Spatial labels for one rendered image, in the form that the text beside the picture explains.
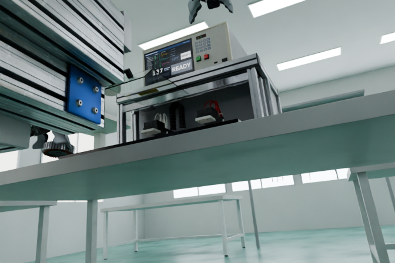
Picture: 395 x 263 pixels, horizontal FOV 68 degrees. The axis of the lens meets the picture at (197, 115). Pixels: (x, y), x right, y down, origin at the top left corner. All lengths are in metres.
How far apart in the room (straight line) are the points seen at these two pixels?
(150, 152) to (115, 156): 0.12
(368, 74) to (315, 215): 3.43
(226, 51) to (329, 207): 6.32
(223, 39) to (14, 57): 0.95
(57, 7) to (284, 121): 0.50
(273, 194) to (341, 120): 6.82
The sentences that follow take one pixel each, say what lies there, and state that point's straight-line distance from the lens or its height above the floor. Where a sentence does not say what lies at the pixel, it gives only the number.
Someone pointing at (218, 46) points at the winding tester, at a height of 1.21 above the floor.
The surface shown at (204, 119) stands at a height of 0.87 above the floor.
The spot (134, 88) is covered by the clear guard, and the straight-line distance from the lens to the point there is 1.26.
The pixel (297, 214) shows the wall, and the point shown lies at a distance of 7.39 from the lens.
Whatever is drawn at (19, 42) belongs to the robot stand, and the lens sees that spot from 0.50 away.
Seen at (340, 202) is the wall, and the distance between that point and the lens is 7.32.
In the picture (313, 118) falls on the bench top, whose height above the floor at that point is 0.72.
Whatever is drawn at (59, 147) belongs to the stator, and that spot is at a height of 0.81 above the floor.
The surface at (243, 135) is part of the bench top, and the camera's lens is 0.71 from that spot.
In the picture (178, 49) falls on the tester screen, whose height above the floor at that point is 1.26.
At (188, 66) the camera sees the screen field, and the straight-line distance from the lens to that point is 1.31.
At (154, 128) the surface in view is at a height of 0.88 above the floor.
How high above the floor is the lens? 0.55
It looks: 18 degrees up
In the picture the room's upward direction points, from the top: 5 degrees counter-clockwise
